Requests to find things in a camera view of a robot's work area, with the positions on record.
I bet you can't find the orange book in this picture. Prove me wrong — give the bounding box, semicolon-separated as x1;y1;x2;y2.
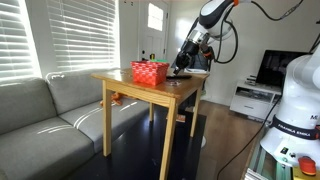
175;113;187;124

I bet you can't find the black television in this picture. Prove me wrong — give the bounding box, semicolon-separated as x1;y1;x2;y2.
255;49;310;89

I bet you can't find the red yellow emergency stop button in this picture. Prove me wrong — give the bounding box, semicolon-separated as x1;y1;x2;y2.
292;155;320;180

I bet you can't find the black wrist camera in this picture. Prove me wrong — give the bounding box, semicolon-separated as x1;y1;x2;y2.
199;44;215;61

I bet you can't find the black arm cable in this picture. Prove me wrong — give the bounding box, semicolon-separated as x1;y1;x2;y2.
213;0;305;65

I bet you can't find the light wooden table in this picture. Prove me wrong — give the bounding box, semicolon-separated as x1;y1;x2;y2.
90;67;211;180

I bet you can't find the dark blue puffer jacket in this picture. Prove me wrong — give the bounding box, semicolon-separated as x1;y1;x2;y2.
170;16;214;73

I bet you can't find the green plastic box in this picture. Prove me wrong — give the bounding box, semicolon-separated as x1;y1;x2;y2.
148;58;169;64

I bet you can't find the white paper napkin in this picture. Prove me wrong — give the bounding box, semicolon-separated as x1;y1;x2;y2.
183;67;208;75

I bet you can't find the black power cable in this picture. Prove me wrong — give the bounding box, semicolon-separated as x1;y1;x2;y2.
215;94;283;180

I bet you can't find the red white sticker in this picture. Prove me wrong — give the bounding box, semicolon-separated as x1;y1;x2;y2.
167;79;183;87

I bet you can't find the red woven basket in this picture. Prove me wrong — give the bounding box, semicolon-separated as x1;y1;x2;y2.
130;60;170;87

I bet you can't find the white entrance door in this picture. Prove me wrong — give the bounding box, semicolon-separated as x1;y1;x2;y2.
137;0;171;63

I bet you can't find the gray set-top box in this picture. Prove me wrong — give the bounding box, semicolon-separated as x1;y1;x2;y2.
244;75;259;87

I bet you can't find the white television stand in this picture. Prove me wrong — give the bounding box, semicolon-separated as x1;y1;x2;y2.
229;79;284;122

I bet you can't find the orange plush toy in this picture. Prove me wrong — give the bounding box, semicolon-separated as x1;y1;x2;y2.
99;92;126;107

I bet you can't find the white window blind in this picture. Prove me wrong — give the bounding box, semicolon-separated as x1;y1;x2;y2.
46;0;121;73
0;0;43;83

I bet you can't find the metal robot stand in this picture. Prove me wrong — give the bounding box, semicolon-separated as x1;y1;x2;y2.
244;133;295;180

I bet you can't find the dark floor rug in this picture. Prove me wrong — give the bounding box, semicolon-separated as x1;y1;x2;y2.
66;106;208;180

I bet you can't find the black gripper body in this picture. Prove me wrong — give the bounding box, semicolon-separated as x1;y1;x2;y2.
174;41;202;70

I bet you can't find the gray fabric couch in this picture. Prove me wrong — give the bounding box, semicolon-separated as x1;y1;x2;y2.
0;68;152;180

